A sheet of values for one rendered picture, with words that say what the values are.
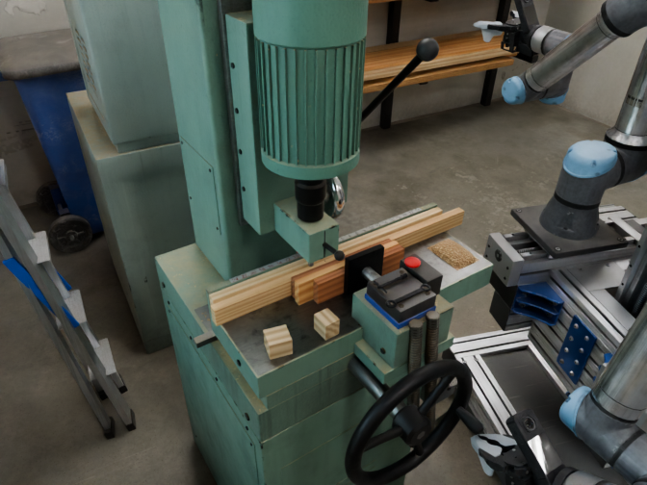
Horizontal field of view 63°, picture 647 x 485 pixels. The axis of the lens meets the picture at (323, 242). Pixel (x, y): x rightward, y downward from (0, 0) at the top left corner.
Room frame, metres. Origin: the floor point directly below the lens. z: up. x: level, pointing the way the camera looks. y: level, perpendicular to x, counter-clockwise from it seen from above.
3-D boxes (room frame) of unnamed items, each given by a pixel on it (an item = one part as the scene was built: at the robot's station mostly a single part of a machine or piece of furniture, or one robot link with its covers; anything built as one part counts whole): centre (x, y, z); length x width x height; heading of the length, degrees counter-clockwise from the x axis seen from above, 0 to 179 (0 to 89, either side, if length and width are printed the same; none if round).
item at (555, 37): (1.53, -0.67, 1.21); 0.11 x 0.08 x 0.09; 29
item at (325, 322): (0.73, -0.01, 0.92); 0.04 x 0.03 x 0.04; 36
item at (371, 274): (0.83, -0.10, 0.95); 0.09 x 0.07 x 0.09; 124
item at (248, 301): (0.93, -0.06, 0.92); 0.66 x 0.02 x 0.04; 124
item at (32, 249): (1.17, 0.82, 0.58); 0.27 x 0.25 x 1.16; 118
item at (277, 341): (0.68, 0.08, 0.92); 0.04 x 0.04 x 0.04; 21
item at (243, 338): (0.83, -0.10, 0.87); 0.61 x 0.30 x 0.06; 124
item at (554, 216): (1.23, -0.68, 0.87); 0.15 x 0.15 x 0.10
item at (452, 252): (0.98, -0.30, 0.91); 0.10 x 0.07 x 0.02; 34
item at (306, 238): (0.89, 0.04, 1.03); 0.14 x 0.07 x 0.09; 34
